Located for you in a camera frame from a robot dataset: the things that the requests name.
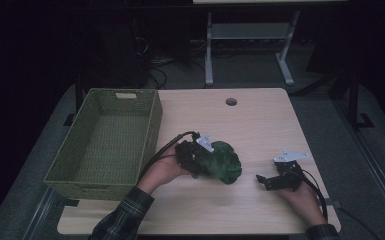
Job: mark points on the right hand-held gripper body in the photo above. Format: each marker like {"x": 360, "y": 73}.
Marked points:
{"x": 288, "y": 178}

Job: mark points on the white metal desk frame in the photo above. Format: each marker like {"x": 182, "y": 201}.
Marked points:
{"x": 250, "y": 30}

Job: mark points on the person's left hand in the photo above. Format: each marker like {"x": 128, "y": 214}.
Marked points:
{"x": 161, "y": 171}

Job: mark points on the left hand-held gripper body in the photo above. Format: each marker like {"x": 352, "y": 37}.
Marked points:
{"x": 188, "y": 155}

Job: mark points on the black metal stand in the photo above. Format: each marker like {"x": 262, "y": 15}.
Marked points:
{"x": 353, "y": 100}

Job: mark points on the person's right hand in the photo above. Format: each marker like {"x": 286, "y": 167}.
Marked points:
{"x": 308, "y": 205}

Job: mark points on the green woven basket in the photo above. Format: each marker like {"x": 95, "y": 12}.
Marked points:
{"x": 106, "y": 143}

